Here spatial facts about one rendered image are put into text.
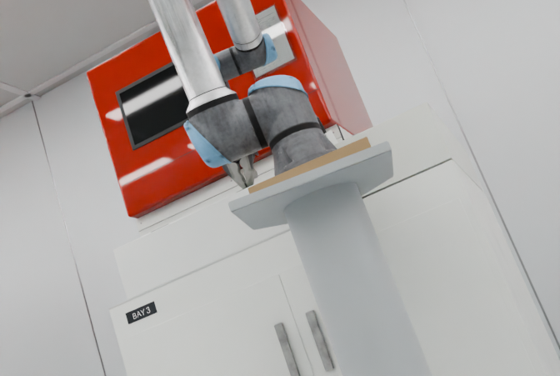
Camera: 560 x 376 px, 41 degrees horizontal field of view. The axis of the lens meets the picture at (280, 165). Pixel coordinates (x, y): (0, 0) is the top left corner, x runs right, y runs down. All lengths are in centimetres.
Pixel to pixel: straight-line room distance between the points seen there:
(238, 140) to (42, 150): 352
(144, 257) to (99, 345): 267
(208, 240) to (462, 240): 63
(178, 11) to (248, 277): 66
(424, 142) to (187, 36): 59
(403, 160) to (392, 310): 44
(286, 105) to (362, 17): 268
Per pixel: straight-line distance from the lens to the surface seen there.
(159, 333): 196
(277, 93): 157
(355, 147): 146
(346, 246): 144
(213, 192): 261
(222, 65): 191
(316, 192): 147
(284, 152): 153
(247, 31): 184
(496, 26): 404
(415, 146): 175
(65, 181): 486
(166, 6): 162
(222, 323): 187
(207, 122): 157
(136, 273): 200
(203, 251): 191
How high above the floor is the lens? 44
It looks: 17 degrees up
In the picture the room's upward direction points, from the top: 20 degrees counter-clockwise
